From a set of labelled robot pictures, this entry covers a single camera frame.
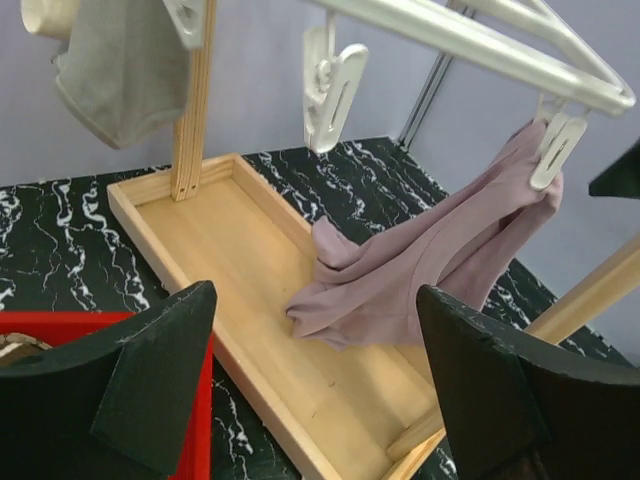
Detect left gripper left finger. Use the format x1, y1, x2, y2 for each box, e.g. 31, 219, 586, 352
0, 280, 218, 480

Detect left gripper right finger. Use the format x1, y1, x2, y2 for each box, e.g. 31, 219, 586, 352
416, 285, 639, 479

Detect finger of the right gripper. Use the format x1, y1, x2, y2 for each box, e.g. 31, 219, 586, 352
588, 140, 640, 200

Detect brown striped sock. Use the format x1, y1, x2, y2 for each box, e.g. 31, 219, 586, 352
1, 332, 51, 358

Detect white clip hanger frame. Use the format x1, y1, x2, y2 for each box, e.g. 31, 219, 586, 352
303, 1, 636, 115

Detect white hanger clip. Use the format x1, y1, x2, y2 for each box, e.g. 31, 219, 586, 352
302, 10, 369, 155

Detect red plastic tray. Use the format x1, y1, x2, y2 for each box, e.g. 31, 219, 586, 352
0, 310, 216, 480

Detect wooden stand with tray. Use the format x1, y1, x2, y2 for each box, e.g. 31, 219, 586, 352
107, 0, 640, 480

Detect black marble mat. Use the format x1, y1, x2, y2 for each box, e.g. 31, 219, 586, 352
0, 137, 636, 480

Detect mauve sock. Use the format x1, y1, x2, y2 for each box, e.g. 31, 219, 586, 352
285, 121, 563, 350

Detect grey beige sock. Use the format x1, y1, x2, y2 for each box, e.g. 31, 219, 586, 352
55, 0, 190, 149

